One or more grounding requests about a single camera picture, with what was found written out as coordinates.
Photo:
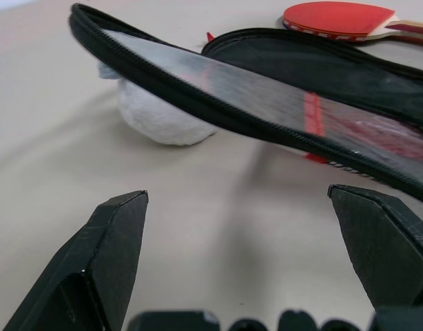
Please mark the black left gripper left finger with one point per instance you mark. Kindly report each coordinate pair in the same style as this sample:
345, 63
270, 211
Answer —
104, 248

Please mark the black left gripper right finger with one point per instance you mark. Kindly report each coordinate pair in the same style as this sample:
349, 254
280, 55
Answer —
377, 241

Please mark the black zippered paddle case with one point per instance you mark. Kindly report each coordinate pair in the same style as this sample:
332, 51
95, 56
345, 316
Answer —
273, 100

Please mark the red table tennis paddle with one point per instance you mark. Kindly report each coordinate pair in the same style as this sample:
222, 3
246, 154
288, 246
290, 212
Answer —
321, 19

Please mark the white rolled towel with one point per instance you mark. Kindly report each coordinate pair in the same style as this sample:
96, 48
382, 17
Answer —
156, 117

